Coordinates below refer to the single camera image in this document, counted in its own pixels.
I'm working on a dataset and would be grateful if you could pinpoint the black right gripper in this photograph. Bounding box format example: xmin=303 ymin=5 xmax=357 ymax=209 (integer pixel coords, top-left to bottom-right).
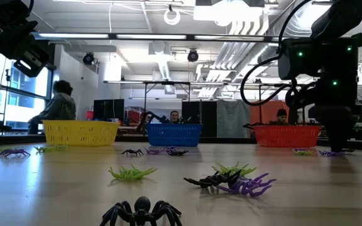
xmin=308 ymin=105 xmax=361 ymax=153

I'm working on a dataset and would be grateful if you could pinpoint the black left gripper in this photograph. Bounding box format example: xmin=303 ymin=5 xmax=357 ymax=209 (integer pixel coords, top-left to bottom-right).
xmin=0 ymin=17 xmax=50 ymax=78

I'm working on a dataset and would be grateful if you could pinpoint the black tripod by window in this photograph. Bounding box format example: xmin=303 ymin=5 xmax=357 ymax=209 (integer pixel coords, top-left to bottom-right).
xmin=4 ymin=68 xmax=12 ymax=126

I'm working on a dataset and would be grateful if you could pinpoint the person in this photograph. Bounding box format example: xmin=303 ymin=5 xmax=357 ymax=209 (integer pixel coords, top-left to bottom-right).
xmin=268 ymin=108 xmax=291 ymax=126
xmin=27 ymin=79 xmax=77 ymax=135
xmin=169 ymin=110 xmax=181 ymax=124

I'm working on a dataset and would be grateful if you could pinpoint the red plastic basket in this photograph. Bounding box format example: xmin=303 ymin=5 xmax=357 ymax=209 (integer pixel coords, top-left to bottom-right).
xmin=252 ymin=125 xmax=322 ymax=148

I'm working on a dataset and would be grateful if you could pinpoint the black ceiling spotlight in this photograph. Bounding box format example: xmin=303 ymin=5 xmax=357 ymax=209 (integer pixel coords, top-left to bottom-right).
xmin=82 ymin=52 xmax=96 ymax=66
xmin=187 ymin=49 xmax=199 ymax=63

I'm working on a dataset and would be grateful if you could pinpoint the orange curtain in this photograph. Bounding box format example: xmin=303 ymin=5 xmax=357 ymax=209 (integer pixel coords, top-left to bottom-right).
xmin=249 ymin=100 xmax=290 ymax=126

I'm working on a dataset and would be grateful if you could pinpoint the overhead beam with light strips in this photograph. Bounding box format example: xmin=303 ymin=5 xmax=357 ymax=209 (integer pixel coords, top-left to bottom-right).
xmin=31 ymin=31 xmax=362 ymax=44

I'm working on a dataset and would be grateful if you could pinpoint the yellow plastic basket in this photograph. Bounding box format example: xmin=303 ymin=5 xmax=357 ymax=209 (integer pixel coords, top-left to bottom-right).
xmin=42 ymin=120 xmax=120 ymax=147

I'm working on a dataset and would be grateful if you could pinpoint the grey curtain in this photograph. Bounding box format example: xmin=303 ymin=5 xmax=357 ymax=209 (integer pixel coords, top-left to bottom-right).
xmin=216 ymin=99 xmax=251 ymax=138

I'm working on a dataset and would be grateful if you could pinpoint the black partition panel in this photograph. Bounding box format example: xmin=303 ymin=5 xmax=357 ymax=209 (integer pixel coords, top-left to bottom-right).
xmin=181 ymin=100 xmax=218 ymax=138

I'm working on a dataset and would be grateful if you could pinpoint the blue plastic basket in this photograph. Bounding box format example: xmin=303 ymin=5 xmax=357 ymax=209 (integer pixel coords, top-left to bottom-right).
xmin=145 ymin=123 xmax=203 ymax=148

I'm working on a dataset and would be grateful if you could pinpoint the black background rig frame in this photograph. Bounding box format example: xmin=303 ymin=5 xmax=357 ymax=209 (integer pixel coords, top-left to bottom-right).
xmin=103 ymin=80 xmax=228 ymax=125
xmin=231 ymin=83 xmax=295 ymax=126

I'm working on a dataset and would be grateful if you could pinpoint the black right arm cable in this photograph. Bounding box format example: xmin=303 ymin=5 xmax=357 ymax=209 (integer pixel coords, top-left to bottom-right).
xmin=239 ymin=0 xmax=314 ymax=107

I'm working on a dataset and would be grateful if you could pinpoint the silver ventilation duct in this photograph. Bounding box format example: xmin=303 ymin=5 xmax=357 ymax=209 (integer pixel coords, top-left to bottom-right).
xmin=258 ymin=0 xmax=319 ymax=65

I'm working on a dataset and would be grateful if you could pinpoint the white ring ceiling fixture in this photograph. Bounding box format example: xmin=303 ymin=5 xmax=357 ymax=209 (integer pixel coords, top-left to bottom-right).
xmin=163 ymin=8 xmax=182 ymax=26

